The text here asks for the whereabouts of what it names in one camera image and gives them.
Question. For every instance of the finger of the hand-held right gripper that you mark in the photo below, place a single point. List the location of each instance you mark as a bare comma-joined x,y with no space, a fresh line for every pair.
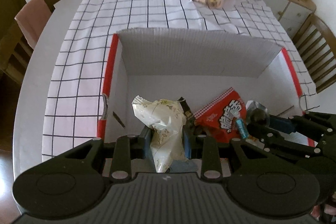
279,124
273,138

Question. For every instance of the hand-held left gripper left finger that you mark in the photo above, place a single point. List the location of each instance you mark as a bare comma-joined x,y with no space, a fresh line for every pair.
145,140

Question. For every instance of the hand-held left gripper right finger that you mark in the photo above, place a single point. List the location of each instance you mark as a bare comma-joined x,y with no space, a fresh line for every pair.
187,145

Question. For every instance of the cream snack bag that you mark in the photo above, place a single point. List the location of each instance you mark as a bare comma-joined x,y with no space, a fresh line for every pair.
162,119

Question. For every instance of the red checked-edge snack packet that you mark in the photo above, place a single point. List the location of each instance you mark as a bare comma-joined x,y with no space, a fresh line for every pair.
218,115

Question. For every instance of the red cardboard box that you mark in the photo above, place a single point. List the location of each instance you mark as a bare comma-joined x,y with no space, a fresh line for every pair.
183,64

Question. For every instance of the blue wrapped candy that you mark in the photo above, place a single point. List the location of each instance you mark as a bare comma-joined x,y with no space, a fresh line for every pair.
241,128

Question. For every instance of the black snack packet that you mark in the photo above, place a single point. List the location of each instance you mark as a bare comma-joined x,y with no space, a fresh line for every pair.
187,108

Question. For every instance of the wooden slatted chair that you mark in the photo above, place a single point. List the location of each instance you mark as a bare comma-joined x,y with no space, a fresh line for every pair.
323,56

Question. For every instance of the white cabinet with wooden top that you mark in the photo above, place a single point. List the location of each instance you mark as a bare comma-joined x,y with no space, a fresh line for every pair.
286,11

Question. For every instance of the wooden chair with towel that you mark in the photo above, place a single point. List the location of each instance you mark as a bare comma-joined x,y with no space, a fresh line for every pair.
15,56

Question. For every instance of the pink towel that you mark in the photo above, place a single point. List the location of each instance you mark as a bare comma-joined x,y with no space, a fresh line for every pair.
31,19

